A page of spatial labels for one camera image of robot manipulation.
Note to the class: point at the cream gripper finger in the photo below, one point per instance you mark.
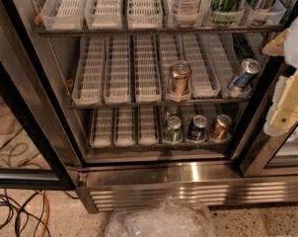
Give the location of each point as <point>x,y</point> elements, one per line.
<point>292,101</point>
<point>276,46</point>

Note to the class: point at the orange can bottom shelf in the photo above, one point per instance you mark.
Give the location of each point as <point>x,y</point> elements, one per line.
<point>220,127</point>

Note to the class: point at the orange can shelf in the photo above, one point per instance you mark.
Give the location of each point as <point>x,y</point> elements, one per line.
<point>220,127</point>
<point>178,77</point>

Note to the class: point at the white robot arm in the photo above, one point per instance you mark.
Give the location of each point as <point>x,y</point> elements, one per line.
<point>283,113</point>

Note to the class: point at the right glass fridge door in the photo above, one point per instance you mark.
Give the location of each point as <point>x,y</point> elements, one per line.
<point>260,154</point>

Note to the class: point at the glass fridge door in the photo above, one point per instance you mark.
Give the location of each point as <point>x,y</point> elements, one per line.
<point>260,154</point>
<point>33,87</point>

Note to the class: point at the blue silver can middle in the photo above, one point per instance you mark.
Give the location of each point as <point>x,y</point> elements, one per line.
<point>246,72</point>

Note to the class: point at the blue can bottom shelf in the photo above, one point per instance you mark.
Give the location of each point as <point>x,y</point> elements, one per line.
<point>197,129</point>

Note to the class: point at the white bottle top shelf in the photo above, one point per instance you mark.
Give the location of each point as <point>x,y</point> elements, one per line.
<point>185,12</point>

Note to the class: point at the green can front bottom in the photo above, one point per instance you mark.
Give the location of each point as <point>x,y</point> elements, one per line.
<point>173,130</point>

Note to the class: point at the green can rear bottom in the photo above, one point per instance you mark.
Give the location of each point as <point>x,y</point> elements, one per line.
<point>170,111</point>

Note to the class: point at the orange can middle shelf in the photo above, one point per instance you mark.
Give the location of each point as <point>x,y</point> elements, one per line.
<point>178,77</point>

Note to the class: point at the steel fridge base grille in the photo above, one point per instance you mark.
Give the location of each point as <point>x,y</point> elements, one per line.
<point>137,186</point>

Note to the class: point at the left glass fridge door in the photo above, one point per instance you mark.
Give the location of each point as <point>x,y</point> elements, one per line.
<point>33,87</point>

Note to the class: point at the tray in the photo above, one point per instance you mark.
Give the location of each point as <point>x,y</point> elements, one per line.
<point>101,129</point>
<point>225,62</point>
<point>124,127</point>
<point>148,134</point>
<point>103,14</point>
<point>202,83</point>
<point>88,86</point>
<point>147,77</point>
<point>170,50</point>
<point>144,14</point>
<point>59,15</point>
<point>117,76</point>

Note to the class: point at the clear plastic bag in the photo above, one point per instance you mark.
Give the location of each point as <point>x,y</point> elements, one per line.
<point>171,218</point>

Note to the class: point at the top wire shelf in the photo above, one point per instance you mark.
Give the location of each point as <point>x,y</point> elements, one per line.
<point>156,32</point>

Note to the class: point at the wire shelf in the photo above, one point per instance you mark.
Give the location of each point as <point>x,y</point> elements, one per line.
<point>165,103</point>
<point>160,147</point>
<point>156,32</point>

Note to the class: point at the middle wire shelf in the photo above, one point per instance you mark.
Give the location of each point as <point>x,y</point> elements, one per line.
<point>165,103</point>

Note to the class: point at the bottom wire shelf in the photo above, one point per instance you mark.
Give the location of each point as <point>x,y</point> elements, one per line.
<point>160,147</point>

